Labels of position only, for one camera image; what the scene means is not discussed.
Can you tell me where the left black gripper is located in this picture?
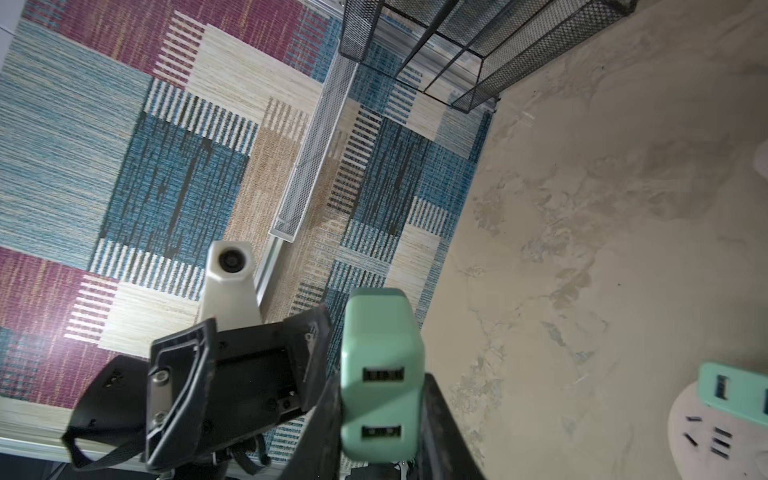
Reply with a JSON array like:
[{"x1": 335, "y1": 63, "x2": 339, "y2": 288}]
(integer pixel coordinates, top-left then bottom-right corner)
[{"x1": 146, "y1": 305, "x2": 332, "y2": 472}]

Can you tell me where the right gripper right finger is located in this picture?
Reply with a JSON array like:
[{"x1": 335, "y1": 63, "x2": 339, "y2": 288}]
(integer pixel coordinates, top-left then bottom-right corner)
[{"x1": 416, "y1": 373, "x2": 484, "y2": 480}]

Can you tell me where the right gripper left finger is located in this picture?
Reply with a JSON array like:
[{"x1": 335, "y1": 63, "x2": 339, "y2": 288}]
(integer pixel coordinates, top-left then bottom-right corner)
[{"x1": 279, "y1": 371, "x2": 343, "y2": 480}]

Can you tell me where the green plug adapter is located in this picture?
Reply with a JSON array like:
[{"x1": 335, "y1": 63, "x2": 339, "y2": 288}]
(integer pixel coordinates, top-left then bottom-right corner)
[
  {"x1": 697, "y1": 362, "x2": 768, "y2": 427},
  {"x1": 340, "y1": 288, "x2": 425, "y2": 463}
]

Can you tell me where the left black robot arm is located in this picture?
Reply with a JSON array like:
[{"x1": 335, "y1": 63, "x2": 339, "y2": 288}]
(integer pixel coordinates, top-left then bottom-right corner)
[{"x1": 62, "y1": 305, "x2": 332, "y2": 479}]

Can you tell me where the pink round power strip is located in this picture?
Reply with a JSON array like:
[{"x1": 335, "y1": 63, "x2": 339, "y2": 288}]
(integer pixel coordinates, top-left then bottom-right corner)
[{"x1": 667, "y1": 383, "x2": 767, "y2": 480}]

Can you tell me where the white square power strip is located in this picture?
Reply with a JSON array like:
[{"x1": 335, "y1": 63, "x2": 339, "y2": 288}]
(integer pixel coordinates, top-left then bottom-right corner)
[{"x1": 752, "y1": 140, "x2": 768, "y2": 180}]

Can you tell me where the black wire mesh shelf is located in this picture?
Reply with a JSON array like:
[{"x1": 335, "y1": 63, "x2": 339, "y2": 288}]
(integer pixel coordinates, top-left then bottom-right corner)
[{"x1": 339, "y1": 1, "x2": 637, "y2": 113}]

